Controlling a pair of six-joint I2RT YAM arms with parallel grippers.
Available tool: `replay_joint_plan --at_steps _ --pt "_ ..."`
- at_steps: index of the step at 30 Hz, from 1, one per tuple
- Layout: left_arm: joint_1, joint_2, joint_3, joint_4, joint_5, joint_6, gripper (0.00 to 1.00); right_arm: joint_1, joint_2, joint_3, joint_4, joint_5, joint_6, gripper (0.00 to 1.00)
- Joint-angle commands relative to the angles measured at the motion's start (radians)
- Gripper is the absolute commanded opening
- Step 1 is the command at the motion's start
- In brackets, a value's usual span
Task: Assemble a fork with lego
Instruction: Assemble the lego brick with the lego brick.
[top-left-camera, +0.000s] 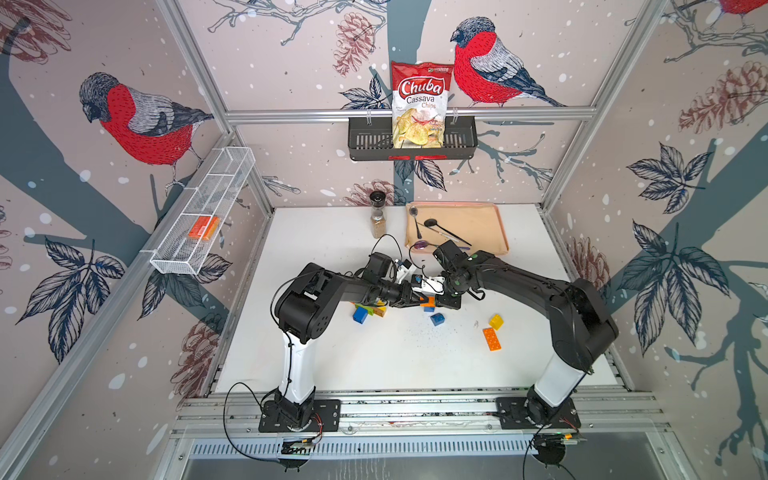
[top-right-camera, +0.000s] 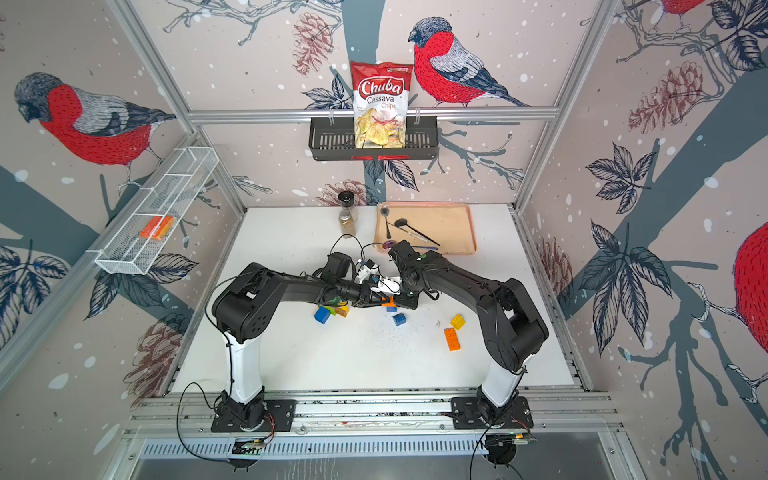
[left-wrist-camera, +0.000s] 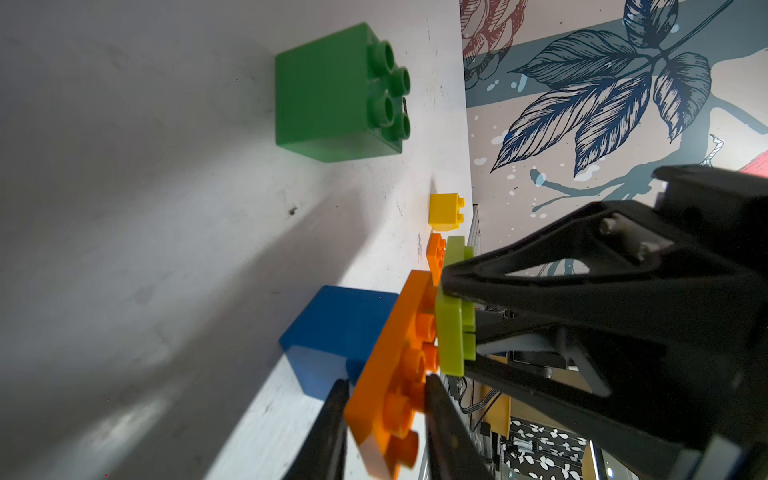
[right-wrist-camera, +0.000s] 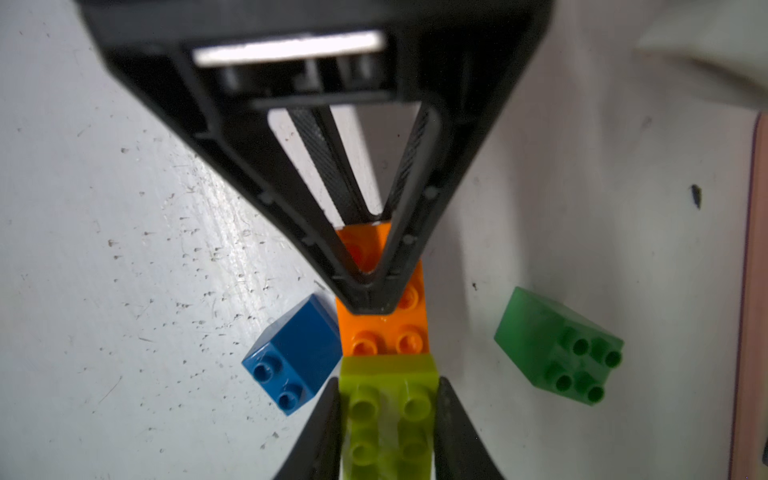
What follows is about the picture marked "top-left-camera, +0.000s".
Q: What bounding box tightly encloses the lime green long brick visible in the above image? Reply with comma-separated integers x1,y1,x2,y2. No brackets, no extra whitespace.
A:
355,304,374,315

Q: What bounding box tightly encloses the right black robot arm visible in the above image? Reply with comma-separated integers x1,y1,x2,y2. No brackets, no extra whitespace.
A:
433,241,619,427

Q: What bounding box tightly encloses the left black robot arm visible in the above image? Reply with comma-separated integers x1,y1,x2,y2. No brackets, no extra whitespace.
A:
271,258,427,429

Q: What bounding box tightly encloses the purple spoon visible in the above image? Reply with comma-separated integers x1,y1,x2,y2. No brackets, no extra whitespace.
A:
413,240,432,250

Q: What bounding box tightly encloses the beige tray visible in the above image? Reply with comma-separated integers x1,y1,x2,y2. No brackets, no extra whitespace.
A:
405,202,509,256

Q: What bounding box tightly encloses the black spoon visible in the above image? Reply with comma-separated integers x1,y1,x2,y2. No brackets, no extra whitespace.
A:
424,218,472,247

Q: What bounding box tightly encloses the small grey spoon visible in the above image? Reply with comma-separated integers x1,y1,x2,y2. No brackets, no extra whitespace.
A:
409,207,422,240

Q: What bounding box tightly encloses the glass spice shaker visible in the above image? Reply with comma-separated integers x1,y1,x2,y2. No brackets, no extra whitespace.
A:
369,190,387,239

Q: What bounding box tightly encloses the Chuba cassava chips bag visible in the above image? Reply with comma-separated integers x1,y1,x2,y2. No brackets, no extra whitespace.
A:
391,62,453,149

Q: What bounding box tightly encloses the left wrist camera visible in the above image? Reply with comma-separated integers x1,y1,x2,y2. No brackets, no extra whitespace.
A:
362,252,414,284

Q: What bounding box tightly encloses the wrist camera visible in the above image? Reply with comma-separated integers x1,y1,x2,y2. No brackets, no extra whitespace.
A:
362,252,414,284
411,275,444,296

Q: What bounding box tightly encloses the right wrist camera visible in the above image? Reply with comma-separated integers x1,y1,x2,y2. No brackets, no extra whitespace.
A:
411,275,444,296

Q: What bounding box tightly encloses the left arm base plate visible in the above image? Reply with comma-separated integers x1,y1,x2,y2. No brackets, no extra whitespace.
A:
258,398,341,433

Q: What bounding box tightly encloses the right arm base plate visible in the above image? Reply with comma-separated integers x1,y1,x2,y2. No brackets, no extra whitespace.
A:
493,396,581,430

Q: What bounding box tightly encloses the black wall basket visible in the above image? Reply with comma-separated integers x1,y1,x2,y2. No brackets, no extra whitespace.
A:
348,115,478,161

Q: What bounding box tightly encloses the orange block in wire basket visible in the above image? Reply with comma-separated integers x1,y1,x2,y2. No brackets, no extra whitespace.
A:
187,216,221,241

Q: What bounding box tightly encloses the white wire wall basket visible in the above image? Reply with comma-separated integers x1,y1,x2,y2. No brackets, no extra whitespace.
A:
150,146,255,275

